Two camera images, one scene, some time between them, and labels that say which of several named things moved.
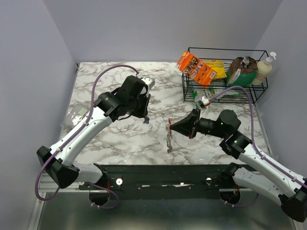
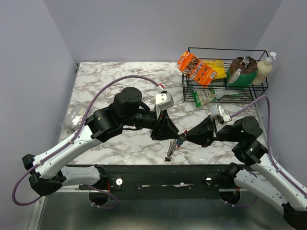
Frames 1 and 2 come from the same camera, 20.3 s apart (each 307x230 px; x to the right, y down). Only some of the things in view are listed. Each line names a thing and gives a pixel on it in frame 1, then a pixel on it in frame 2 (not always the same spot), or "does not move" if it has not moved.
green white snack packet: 212,92 does not move
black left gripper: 144,112 → 163,129
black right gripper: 186,126 → 204,133
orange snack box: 196,68 does not move
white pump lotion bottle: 265,67 does not move
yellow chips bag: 218,66 does not move
